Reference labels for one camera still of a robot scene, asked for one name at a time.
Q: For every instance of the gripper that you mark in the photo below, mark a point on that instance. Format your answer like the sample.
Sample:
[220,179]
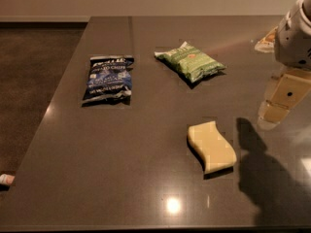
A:
[293,39]

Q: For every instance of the yellow sponge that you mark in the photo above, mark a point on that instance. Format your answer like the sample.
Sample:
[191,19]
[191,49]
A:
[215,151]

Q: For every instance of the tan object behind arm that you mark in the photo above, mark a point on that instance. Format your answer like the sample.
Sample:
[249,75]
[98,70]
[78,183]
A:
[266,44]

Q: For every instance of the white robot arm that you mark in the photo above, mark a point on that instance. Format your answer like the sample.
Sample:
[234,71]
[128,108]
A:
[290,42]

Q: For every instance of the green chip bag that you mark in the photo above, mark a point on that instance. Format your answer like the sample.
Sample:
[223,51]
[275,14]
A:
[190,62]

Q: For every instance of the blue chip bag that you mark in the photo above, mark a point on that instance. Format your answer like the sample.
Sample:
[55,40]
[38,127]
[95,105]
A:
[108,79]

